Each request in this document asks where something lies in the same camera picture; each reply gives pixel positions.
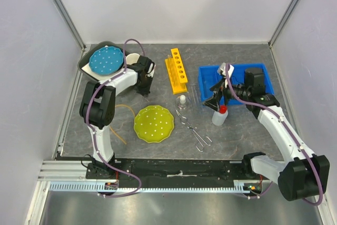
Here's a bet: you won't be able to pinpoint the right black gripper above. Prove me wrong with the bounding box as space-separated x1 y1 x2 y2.
202 76 251 112

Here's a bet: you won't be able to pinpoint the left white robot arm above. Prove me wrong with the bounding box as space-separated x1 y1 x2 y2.
80 54 155 179

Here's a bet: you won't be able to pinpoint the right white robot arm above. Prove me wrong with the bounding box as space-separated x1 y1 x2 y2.
203 63 330 206

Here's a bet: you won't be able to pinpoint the blue plastic bin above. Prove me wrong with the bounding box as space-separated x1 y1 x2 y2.
198 63 274 102

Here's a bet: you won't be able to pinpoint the white wash bottle red cap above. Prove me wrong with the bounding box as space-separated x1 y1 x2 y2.
212 105 229 126

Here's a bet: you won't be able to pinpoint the green dotted plate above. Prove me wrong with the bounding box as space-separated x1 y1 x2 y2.
134 105 174 143

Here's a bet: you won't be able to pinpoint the glass flask white stopper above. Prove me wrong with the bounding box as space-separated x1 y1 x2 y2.
175 94 191 111

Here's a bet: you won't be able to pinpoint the pink mug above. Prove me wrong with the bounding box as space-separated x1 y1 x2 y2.
126 53 140 66

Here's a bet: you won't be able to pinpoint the yellow test tube rack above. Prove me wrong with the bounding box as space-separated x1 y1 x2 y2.
165 48 188 94

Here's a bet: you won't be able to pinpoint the metal crucible tongs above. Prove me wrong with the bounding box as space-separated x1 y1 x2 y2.
176 110 213 152

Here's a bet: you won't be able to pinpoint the blue dotted plate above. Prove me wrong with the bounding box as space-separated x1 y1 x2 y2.
88 46 124 76

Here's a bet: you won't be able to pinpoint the white square plate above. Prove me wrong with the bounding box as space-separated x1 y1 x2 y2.
79 64 128 84

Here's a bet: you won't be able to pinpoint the grey plastic tray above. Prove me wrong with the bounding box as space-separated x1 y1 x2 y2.
78 41 137 86

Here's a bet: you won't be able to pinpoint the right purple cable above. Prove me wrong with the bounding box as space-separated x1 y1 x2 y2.
225 64 325 206

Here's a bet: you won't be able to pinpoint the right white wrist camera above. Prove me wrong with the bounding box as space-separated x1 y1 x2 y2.
217 63 234 78

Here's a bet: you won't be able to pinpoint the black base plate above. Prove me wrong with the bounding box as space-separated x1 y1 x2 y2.
85 158 273 187

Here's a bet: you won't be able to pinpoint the slotted cable duct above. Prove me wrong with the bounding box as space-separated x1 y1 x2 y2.
49 180 258 194

